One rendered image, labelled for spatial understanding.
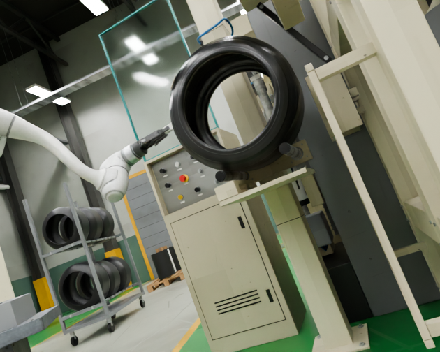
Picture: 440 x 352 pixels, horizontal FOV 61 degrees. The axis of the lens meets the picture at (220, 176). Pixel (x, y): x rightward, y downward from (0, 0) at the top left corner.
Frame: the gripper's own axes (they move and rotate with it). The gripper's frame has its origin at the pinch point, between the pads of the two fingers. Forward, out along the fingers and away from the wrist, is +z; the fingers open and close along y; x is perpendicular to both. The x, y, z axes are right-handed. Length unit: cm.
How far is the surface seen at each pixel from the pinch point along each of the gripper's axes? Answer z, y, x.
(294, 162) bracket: 37, 23, 40
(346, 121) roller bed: 66, 19, 38
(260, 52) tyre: 52, -11, 1
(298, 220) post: 25, 26, 65
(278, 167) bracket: 29, 23, 39
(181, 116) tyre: 10.9, -11.9, 3.7
